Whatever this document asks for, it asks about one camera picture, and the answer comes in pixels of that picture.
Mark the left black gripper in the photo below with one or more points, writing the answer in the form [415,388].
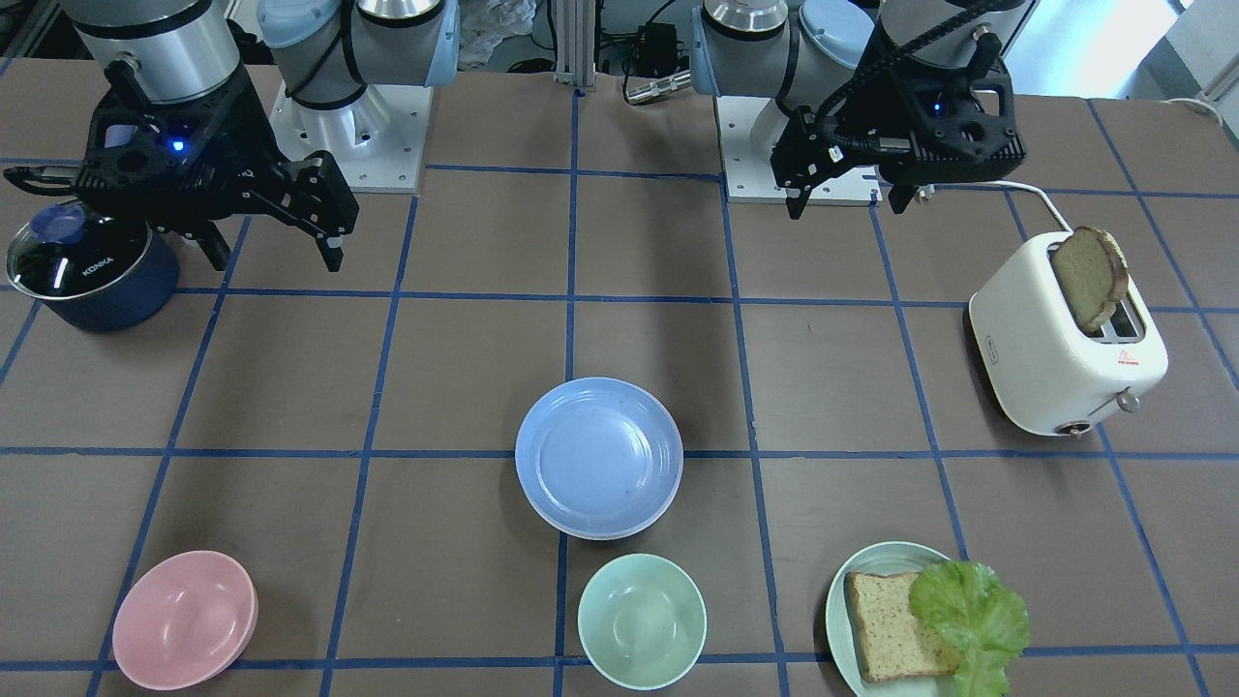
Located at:
[860,114]

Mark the green lettuce leaf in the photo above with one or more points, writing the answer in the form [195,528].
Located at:
[967,606]

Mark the green plate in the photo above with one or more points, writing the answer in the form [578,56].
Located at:
[884,558]

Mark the green bowl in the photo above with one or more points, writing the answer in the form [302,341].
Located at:
[642,621]

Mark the blue plate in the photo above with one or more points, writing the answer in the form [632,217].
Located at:
[599,453]

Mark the white toaster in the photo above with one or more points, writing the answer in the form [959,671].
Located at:
[1047,376]

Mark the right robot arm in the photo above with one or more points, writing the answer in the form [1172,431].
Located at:
[323,54]

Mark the bread slice in toaster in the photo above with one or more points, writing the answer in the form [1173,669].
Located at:
[1093,274]

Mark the pink plate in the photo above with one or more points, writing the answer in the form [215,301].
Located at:
[602,535]

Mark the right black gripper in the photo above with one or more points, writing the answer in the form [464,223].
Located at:
[244,124]

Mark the bread slice on plate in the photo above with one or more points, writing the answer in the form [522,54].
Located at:
[893,643]

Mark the pink bowl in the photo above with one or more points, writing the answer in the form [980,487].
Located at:
[185,621]

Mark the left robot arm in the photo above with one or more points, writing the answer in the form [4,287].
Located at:
[800,56]

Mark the dark blue pot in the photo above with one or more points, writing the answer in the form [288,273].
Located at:
[97,273]

